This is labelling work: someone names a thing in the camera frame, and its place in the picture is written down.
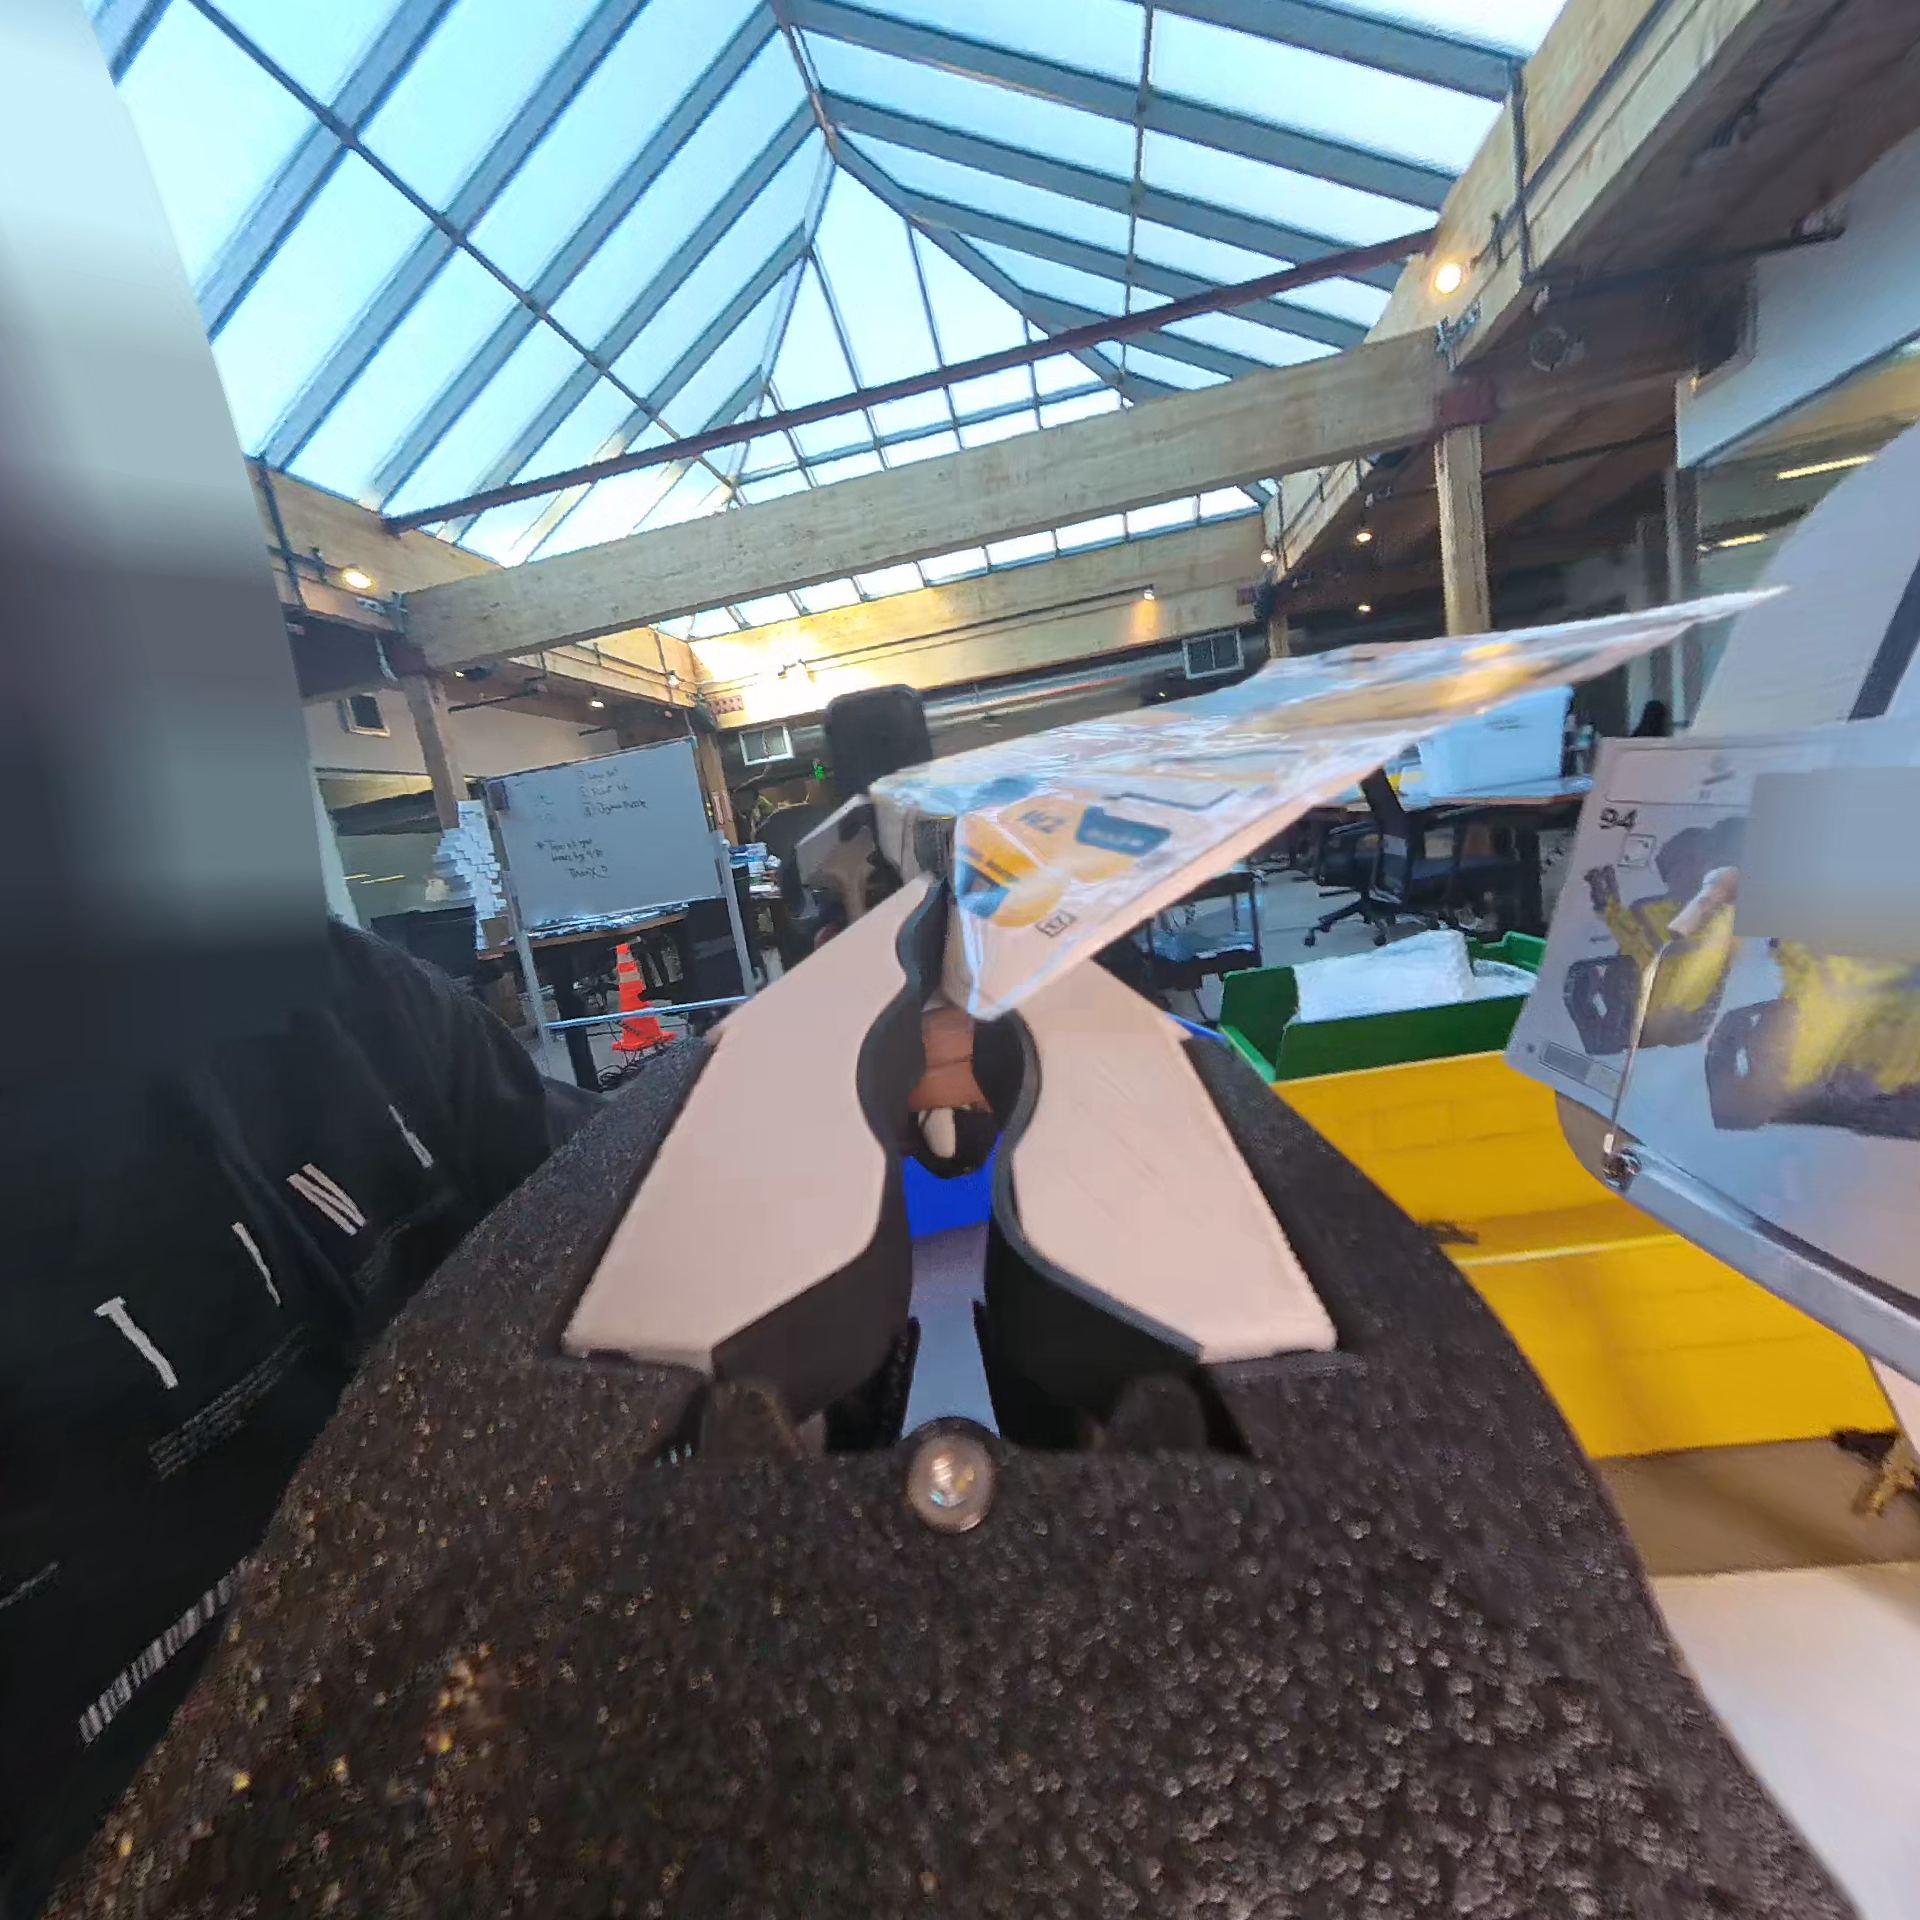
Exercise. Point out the whiteboard on stand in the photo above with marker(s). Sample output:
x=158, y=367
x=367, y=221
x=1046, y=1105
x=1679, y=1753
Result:
x=600, y=824

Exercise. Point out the sticker sheet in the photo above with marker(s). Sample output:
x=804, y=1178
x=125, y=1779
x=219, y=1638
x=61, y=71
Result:
x=1200, y=794

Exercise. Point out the book stand with white base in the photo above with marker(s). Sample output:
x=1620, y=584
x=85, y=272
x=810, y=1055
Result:
x=1802, y=598

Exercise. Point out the green storage bin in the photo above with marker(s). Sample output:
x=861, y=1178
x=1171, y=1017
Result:
x=1378, y=1035

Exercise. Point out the bubble wrap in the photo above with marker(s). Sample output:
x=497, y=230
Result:
x=1397, y=973

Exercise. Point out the person's left hand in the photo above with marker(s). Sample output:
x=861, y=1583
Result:
x=952, y=1065

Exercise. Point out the yellow storage bin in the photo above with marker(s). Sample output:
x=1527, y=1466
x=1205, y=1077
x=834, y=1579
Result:
x=1620, y=1319

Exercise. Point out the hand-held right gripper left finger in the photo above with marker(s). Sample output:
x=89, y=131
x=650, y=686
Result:
x=736, y=1186

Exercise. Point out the black utility cart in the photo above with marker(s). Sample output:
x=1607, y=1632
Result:
x=1200, y=923

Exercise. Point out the clear plastic storage box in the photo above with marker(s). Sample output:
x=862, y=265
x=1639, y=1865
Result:
x=1499, y=748

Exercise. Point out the group of black office chairs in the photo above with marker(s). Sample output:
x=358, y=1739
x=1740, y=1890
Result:
x=1397, y=863

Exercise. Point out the instruction booklet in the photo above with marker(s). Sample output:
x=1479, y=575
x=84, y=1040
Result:
x=1679, y=962

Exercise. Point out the orange traffic cone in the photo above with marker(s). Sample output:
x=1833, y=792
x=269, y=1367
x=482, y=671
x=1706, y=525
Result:
x=638, y=1014

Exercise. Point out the blue storage bin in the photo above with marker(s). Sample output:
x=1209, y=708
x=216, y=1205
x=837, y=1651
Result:
x=945, y=1200

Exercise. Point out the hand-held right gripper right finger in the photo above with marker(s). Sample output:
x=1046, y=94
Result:
x=1171, y=1200

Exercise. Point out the stack of white boxes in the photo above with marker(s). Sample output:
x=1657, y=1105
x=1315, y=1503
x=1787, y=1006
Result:
x=469, y=863

